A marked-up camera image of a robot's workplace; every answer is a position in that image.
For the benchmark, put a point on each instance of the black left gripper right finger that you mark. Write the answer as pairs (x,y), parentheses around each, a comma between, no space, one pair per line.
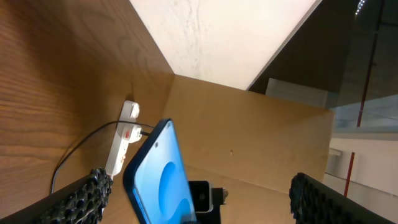
(312,202)

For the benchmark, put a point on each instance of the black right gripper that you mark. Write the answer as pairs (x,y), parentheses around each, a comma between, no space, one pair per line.
(219,196)

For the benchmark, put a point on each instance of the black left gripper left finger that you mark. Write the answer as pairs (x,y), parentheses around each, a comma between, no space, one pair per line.
(83,201)

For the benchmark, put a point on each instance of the blue Galaxy smartphone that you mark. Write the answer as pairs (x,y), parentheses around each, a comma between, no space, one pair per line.
(155,179)

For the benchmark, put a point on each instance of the white USB charger adapter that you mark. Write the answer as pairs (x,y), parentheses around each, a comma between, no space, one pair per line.
(132,133)

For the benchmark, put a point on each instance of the white power strip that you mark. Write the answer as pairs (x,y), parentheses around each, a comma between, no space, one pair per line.
(117,154)

